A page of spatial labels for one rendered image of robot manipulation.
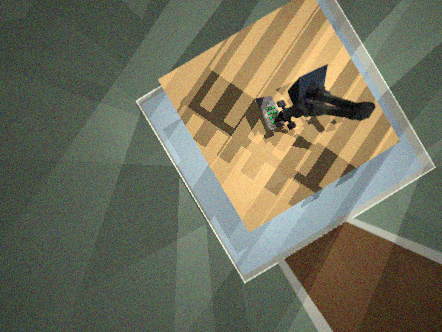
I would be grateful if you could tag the grey switch panel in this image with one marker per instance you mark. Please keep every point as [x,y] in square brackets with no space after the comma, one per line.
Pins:
[270,112]

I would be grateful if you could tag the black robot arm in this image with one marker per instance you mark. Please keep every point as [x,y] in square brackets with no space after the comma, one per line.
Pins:
[317,107]

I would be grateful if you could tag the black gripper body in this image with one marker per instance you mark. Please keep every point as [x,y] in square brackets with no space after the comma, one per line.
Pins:
[282,104]

